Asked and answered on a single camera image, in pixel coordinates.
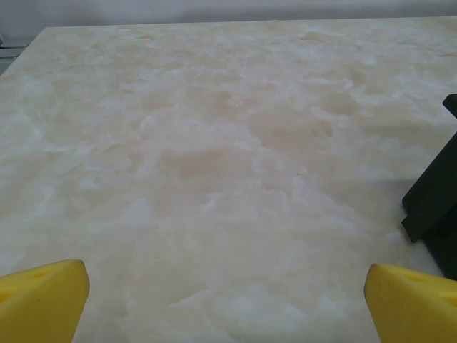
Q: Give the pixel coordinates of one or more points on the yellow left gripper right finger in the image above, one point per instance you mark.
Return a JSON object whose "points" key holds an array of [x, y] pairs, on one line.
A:
{"points": [[410, 311]]}

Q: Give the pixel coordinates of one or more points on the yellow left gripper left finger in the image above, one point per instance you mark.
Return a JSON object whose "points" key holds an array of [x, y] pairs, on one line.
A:
{"points": [[35, 307]]}

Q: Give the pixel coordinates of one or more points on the black plastic bin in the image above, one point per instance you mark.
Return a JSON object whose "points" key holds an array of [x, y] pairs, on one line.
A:
{"points": [[435, 200]]}

